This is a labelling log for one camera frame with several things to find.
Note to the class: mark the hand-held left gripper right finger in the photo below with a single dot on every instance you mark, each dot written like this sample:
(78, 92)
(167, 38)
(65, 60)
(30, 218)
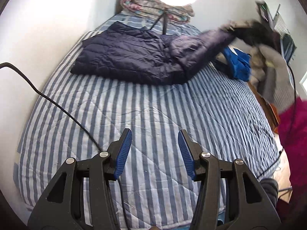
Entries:
(186, 153)

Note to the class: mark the striped hanging towel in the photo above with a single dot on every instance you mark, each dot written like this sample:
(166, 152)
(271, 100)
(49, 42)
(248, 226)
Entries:
(283, 27)

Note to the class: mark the window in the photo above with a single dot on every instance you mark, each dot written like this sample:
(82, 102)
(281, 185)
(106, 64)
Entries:
(304, 77)

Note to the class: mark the person's right forearm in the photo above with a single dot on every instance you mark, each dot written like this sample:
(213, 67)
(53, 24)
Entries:
(275, 76)

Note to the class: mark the folded floral quilt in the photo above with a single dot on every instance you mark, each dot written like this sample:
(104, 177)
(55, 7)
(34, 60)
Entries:
(141, 0)
(179, 18)

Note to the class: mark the dark hanging clothes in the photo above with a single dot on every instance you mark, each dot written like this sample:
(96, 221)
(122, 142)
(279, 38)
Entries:
(289, 45)

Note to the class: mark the blue checkered bed sheet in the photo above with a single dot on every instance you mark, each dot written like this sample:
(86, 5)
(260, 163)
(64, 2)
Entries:
(133, 20)

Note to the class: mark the black metal clothes rack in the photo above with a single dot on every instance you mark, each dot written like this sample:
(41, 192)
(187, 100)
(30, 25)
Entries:
(268, 14)

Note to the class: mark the folded blue garment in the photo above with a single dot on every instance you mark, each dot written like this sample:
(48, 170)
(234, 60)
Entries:
(239, 64)

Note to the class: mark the navy puffer jacket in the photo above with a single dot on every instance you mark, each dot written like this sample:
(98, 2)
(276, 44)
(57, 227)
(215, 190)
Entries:
(124, 52)

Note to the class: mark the blue white striped blanket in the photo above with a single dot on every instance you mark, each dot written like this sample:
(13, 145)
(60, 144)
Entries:
(156, 105)

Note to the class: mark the black tripod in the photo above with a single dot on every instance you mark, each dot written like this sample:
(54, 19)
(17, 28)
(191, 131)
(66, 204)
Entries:
(165, 21)

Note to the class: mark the person's magenta top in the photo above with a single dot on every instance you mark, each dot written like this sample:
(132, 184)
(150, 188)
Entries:
(296, 136)

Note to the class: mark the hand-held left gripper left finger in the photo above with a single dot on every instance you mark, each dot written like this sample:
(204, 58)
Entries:
(123, 153)

